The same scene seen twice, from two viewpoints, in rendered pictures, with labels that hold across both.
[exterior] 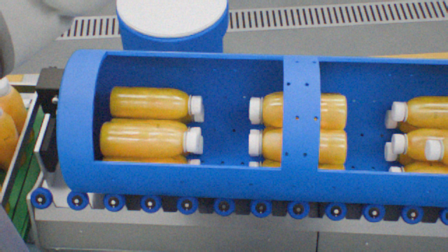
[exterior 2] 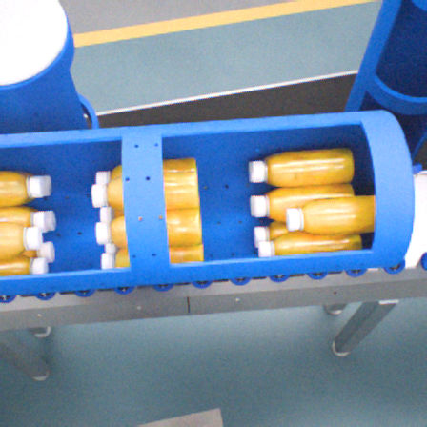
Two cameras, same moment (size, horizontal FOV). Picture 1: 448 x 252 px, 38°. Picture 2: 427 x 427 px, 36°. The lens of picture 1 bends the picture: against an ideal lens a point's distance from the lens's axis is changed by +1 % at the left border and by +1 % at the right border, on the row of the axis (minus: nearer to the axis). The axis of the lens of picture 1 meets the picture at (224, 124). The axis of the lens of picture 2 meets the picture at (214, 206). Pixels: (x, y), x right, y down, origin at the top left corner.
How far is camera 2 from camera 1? 0.39 m
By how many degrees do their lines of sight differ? 17
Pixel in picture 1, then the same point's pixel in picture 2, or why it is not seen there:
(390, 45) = not seen: outside the picture
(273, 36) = not seen: outside the picture
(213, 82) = (54, 151)
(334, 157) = (189, 241)
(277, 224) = (144, 294)
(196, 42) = (36, 85)
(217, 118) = (68, 185)
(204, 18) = (42, 55)
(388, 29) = not seen: outside the picture
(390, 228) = (259, 286)
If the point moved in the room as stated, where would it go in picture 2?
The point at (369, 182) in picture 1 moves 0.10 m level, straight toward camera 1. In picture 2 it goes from (226, 270) to (213, 327)
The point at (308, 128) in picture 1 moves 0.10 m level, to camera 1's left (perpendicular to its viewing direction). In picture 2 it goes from (153, 229) to (91, 238)
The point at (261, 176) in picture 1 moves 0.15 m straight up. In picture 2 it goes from (111, 277) to (97, 246)
